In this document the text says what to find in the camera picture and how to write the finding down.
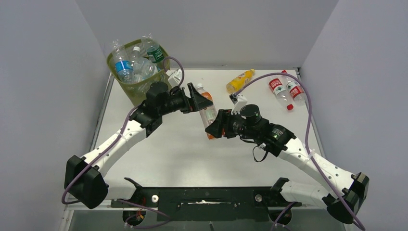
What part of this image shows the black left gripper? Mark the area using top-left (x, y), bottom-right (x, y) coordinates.
top-left (159, 83), bottom-right (212, 116)

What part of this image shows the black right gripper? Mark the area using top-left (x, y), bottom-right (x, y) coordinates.
top-left (206, 109), bottom-right (257, 140)

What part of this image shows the orange label tea bottle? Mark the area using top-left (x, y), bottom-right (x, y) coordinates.
top-left (195, 83), bottom-right (217, 128)

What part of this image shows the dark green label bottle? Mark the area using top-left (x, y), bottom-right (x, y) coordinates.
top-left (141, 34), bottom-right (165, 70)

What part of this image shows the large clear plastic bottle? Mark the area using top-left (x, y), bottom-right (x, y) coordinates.
top-left (130, 46), bottom-right (158, 82)

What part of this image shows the blue label water bottle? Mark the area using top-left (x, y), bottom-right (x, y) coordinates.
top-left (112, 40), bottom-right (135, 84)

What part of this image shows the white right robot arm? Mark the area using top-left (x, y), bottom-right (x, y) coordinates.
top-left (205, 104), bottom-right (370, 224)

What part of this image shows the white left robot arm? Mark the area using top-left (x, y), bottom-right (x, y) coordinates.
top-left (61, 81), bottom-right (213, 209)

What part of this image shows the green plastic mesh bin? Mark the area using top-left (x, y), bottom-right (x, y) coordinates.
top-left (106, 39), bottom-right (172, 105)

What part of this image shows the yellow juice bottle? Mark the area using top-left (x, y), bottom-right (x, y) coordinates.
top-left (226, 69), bottom-right (255, 94)

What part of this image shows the red label bottle red cap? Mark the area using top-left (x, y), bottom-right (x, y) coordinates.
top-left (268, 76), bottom-right (294, 111)

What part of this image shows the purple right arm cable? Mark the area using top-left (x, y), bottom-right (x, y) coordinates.
top-left (230, 72), bottom-right (367, 231)

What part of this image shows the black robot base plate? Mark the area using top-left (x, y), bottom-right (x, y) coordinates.
top-left (111, 186), bottom-right (288, 222)

